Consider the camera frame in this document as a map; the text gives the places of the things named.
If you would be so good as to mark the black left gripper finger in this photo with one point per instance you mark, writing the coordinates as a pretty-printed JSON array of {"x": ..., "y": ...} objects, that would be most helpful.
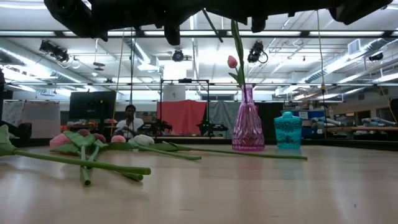
[{"x": 213, "y": 26}]

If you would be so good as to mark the dark red artificial tulip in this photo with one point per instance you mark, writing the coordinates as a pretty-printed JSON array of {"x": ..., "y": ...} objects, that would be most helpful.
[
  {"x": 100, "y": 137},
  {"x": 238, "y": 46},
  {"x": 83, "y": 132}
]

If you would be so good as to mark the pink artificial tulip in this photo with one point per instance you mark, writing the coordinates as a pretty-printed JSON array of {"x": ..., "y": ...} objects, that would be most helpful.
[
  {"x": 232, "y": 61},
  {"x": 59, "y": 140},
  {"x": 118, "y": 138}
]

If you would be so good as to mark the pink glass vase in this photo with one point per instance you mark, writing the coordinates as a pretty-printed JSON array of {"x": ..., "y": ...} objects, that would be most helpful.
[{"x": 248, "y": 130}]

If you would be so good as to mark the white artificial tulip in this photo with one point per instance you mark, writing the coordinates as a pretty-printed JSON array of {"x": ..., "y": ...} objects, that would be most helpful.
[
  {"x": 143, "y": 140},
  {"x": 77, "y": 161}
]

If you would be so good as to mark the blue glass vase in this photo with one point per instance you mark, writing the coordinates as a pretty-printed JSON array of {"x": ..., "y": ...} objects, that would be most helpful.
[{"x": 287, "y": 132}]

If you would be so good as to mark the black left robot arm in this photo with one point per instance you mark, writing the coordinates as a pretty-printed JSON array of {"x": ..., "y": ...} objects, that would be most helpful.
[{"x": 81, "y": 15}]

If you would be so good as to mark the black background robot arm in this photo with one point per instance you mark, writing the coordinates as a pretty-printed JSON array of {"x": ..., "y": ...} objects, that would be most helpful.
[
  {"x": 214, "y": 127},
  {"x": 155, "y": 127}
]

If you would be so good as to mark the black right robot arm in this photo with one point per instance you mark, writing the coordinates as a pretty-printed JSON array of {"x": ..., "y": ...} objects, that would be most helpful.
[{"x": 357, "y": 9}]

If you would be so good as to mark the black overhead beam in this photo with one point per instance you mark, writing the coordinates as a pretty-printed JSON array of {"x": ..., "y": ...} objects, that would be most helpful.
[{"x": 304, "y": 33}]

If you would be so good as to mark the grey cloth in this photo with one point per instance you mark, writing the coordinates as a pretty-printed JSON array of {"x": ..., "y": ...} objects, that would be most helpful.
[{"x": 222, "y": 115}]

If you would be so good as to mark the red cloth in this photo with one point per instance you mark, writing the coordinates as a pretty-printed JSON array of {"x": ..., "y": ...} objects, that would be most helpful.
[{"x": 182, "y": 116}]

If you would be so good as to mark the person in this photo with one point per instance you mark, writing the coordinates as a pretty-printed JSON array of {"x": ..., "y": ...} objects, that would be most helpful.
[{"x": 130, "y": 124}]

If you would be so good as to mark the black monitor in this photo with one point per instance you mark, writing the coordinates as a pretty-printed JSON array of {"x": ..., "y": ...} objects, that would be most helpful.
[{"x": 93, "y": 105}]

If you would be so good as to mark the pale pink board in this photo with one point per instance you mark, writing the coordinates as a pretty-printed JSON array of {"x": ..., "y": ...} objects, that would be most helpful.
[{"x": 42, "y": 119}]

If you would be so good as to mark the wooden workbench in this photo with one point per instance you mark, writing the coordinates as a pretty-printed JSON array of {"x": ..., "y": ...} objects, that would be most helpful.
[{"x": 357, "y": 128}]

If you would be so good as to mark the white board with writing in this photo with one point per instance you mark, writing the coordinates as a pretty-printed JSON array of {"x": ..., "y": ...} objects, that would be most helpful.
[{"x": 12, "y": 113}]

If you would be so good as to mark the dark chair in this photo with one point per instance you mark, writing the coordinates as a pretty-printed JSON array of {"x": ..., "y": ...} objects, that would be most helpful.
[{"x": 25, "y": 132}]

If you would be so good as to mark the black mounted camera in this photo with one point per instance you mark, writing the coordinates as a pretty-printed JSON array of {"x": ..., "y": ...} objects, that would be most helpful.
[
  {"x": 256, "y": 51},
  {"x": 54, "y": 51},
  {"x": 178, "y": 55}
]

